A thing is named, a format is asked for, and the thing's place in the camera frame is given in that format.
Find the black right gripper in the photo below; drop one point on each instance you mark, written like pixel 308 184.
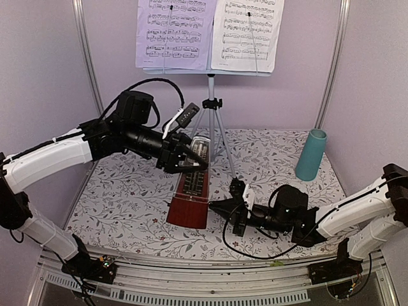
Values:
pixel 238 218

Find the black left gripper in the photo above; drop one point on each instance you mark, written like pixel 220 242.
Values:
pixel 169 159

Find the brown wooden metronome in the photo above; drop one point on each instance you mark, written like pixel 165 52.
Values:
pixel 189 204

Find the light blue music stand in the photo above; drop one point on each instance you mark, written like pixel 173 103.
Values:
pixel 212 105

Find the white sheet music page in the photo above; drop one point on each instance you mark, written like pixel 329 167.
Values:
pixel 245 35

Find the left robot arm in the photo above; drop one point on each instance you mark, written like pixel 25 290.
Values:
pixel 123 130

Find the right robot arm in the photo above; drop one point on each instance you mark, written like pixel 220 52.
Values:
pixel 383 204

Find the floral patterned table mat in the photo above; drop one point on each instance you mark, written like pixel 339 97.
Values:
pixel 124 205

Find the teal cup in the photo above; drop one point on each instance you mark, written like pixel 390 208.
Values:
pixel 311 156

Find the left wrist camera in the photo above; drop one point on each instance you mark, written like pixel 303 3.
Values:
pixel 181 119

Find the aluminium base frame rail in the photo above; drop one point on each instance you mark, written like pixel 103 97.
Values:
pixel 154 280

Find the left aluminium frame post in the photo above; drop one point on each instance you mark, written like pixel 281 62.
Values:
pixel 79 16

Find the aluminium frame post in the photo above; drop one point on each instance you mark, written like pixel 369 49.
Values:
pixel 335 60
pixel 79 16

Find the right aluminium frame post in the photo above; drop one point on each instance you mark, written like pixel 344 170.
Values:
pixel 335 60

